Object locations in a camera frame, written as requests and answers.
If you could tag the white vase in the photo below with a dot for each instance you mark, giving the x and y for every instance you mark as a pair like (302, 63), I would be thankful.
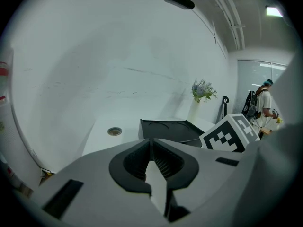
(194, 112)

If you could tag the square ceiling light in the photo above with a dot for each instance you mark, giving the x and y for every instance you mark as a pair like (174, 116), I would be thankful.
(273, 11)

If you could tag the black box with drawer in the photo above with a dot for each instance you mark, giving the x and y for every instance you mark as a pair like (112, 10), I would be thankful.
(165, 131)

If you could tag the red and white container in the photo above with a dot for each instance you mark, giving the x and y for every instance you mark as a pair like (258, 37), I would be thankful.
(3, 68)

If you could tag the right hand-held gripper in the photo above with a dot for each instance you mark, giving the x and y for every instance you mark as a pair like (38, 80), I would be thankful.
(222, 138)

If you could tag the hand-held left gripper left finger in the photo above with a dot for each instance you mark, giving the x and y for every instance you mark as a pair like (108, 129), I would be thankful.
(94, 197)

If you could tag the wooden table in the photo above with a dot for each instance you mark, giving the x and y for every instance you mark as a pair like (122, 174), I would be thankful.
(265, 131)

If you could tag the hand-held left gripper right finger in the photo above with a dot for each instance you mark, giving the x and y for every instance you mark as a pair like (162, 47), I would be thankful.
(203, 174)

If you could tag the yellow flowers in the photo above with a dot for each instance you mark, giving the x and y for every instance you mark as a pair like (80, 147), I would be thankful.
(279, 120)

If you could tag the black hooked stand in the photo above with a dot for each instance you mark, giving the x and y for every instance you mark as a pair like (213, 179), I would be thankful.
(225, 107)

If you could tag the white ceiling conduit pipes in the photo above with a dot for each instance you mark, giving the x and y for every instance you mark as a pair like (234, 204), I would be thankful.
(233, 18)

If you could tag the glass partition with blinds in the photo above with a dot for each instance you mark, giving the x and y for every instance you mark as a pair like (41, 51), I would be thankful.
(253, 84)

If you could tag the blue and green flower bouquet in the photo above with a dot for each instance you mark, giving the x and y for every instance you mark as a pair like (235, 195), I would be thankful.
(202, 90)

